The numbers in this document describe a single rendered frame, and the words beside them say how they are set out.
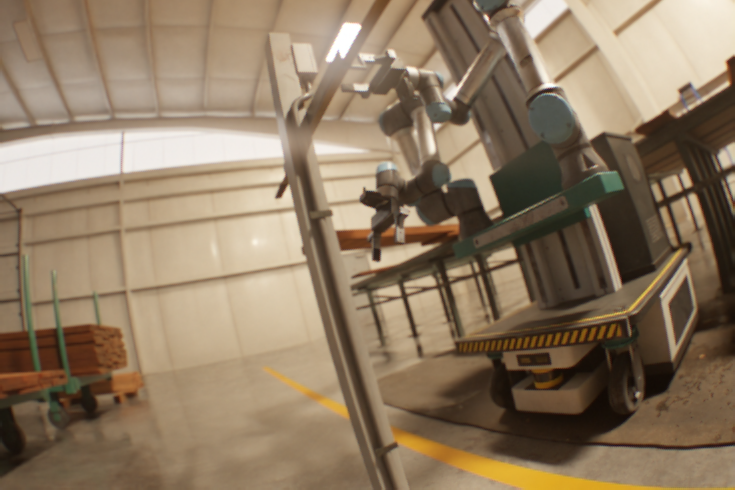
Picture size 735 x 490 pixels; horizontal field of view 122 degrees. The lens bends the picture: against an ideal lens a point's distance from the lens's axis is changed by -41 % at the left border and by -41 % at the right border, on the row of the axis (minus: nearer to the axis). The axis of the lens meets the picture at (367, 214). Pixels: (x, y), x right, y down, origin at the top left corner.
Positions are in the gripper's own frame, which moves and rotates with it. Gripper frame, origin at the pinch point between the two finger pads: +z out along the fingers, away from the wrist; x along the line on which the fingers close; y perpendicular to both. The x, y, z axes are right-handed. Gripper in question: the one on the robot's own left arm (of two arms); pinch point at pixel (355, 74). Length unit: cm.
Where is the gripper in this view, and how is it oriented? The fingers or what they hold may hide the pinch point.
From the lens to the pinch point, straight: 103.9
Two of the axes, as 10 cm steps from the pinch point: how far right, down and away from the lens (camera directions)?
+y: -2.7, -9.3, 2.5
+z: -8.7, 1.2, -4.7
